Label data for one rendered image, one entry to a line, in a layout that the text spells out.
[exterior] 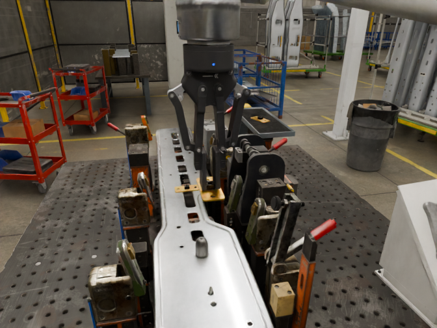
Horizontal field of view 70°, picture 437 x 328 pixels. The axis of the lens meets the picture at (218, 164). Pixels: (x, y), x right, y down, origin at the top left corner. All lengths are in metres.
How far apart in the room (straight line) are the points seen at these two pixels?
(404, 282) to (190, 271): 0.73
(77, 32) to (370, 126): 6.75
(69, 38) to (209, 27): 8.08
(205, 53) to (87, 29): 7.99
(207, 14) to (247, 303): 0.54
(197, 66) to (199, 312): 0.47
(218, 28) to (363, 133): 3.32
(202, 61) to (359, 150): 3.39
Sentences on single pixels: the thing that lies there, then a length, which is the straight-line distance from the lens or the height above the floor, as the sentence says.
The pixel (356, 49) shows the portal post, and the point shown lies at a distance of 4.66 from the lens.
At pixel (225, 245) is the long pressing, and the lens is 0.84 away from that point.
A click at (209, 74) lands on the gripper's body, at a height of 1.45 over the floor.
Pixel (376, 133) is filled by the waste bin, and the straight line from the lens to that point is 3.70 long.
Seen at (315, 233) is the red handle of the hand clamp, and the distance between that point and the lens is 0.70.
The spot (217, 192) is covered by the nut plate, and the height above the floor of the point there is 1.26.
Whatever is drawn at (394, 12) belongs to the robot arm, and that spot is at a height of 1.54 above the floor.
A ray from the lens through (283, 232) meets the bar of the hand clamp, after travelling 0.64.
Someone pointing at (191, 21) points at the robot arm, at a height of 1.52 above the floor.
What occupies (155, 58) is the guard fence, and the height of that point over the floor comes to 0.71.
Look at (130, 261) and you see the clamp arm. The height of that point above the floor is 1.08.
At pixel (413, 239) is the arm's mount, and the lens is 1.15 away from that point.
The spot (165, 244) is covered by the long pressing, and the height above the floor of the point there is 1.00.
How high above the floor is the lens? 1.52
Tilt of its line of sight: 24 degrees down
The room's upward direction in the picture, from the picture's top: straight up
